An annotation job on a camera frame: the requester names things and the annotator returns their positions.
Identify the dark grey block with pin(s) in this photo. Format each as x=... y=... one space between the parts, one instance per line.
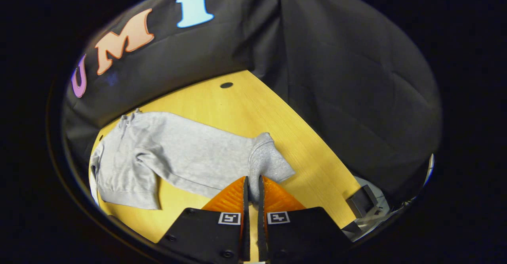
x=362 y=200

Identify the black backdrop cloth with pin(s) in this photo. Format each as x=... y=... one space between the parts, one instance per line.
x=336 y=77

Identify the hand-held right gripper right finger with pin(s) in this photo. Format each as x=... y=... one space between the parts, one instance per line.
x=261 y=204

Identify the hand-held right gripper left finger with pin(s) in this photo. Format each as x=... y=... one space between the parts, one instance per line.
x=245 y=200

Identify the grey zip-neck sweater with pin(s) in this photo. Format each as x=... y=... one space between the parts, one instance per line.
x=186 y=153

